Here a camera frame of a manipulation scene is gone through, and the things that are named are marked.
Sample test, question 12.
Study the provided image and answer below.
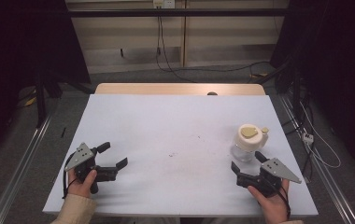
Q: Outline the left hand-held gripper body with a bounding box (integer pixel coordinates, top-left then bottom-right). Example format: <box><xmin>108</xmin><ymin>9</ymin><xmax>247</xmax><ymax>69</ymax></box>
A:
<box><xmin>64</xmin><ymin>142</ymin><xmax>118</xmax><ymax>194</ymax></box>

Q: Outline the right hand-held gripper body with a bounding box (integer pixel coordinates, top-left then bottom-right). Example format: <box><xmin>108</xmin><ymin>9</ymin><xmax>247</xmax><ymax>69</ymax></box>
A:
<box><xmin>235</xmin><ymin>157</ymin><xmax>303</xmax><ymax>199</ymax></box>

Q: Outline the clear bottle with white cap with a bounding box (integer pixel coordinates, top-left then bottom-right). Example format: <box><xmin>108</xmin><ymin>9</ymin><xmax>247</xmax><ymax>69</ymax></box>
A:
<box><xmin>230</xmin><ymin>123</ymin><xmax>270</xmax><ymax>162</ymax></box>

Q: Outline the person's left hand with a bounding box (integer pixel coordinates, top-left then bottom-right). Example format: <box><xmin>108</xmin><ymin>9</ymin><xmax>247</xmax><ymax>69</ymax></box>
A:
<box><xmin>67</xmin><ymin>168</ymin><xmax>99</xmax><ymax>199</ymax></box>

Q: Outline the person's right hand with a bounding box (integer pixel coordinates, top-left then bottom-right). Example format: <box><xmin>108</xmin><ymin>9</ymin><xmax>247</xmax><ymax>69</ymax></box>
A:
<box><xmin>248</xmin><ymin>179</ymin><xmax>291</xmax><ymax>224</ymax></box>

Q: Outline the white power strip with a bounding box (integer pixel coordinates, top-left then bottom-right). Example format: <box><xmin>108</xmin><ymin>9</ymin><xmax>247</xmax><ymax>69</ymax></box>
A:
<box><xmin>302</xmin><ymin>133</ymin><xmax>315</xmax><ymax>146</ymax></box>

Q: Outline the white table board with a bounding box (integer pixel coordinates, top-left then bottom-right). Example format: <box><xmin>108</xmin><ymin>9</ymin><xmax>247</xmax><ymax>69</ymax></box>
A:
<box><xmin>42</xmin><ymin>93</ymin><xmax>320</xmax><ymax>217</ymax></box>

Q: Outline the black metal stand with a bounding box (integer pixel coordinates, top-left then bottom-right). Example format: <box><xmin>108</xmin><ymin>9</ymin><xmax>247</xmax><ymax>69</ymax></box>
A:
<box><xmin>35</xmin><ymin>69</ymin><xmax>64</xmax><ymax>129</ymax></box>
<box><xmin>253</xmin><ymin>57</ymin><xmax>305</xmax><ymax>124</ymax></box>

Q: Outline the light wooden table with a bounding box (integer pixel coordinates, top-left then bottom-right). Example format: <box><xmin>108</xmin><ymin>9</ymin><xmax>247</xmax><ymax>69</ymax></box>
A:
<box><xmin>94</xmin><ymin>82</ymin><xmax>266</xmax><ymax>96</ymax></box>

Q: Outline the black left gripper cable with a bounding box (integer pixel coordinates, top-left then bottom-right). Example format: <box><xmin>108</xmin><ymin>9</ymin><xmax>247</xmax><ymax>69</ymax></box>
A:
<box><xmin>62</xmin><ymin>152</ymin><xmax>78</xmax><ymax>200</ymax></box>

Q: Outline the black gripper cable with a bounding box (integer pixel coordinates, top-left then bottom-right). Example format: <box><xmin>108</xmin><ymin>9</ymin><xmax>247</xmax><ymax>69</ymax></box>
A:
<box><xmin>268</xmin><ymin>178</ymin><xmax>291</xmax><ymax>220</ymax></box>
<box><xmin>62</xmin><ymin>152</ymin><xmax>78</xmax><ymax>200</ymax></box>

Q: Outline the black cable bundle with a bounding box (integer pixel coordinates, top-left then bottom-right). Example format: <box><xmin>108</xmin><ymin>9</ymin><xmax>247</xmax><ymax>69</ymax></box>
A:
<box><xmin>282</xmin><ymin>92</ymin><xmax>316</xmax><ymax>175</ymax></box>

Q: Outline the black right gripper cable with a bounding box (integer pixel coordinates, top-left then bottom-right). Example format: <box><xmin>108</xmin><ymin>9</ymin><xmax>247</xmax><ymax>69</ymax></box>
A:
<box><xmin>268</xmin><ymin>178</ymin><xmax>291</xmax><ymax>220</ymax></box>

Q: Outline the metal floor rail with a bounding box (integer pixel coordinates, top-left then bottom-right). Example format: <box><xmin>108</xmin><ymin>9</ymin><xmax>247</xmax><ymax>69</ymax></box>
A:
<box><xmin>0</xmin><ymin>114</ymin><xmax>54</xmax><ymax>224</ymax></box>
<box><xmin>278</xmin><ymin>93</ymin><xmax>355</xmax><ymax>224</ymax></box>

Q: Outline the white floor cable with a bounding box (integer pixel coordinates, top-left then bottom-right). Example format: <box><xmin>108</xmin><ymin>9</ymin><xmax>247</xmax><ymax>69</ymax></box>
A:
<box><xmin>299</xmin><ymin>101</ymin><xmax>342</xmax><ymax>170</ymax></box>

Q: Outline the black floor cable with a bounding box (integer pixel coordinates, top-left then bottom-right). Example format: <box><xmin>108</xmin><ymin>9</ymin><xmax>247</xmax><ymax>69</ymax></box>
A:
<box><xmin>155</xmin><ymin>15</ymin><xmax>272</xmax><ymax>84</ymax></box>

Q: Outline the black horizontal frame bar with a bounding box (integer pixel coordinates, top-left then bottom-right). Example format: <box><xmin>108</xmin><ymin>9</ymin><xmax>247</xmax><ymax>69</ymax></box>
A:
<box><xmin>66</xmin><ymin>8</ymin><xmax>290</xmax><ymax>18</ymax></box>

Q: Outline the white wall socket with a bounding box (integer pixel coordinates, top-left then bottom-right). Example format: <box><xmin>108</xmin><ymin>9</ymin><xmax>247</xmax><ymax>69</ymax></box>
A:
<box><xmin>152</xmin><ymin>0</ymin><xmax>176</xmax><ymax>9</ymax></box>

